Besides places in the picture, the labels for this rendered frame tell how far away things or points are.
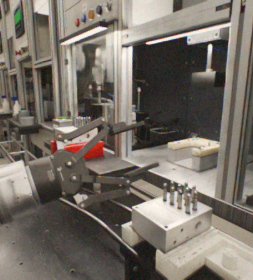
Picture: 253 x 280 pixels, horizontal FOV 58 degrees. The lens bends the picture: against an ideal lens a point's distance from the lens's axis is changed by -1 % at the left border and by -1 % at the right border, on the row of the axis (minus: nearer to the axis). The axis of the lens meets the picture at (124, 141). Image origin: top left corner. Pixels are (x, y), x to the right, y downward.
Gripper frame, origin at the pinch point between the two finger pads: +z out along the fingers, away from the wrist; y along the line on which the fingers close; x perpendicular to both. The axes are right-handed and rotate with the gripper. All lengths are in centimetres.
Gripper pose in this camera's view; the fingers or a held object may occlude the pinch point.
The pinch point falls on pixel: (137, 148)
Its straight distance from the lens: 46.2
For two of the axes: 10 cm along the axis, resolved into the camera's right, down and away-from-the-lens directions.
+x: -3.6, 1.7, 9.2
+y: -3.3, -9.4, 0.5
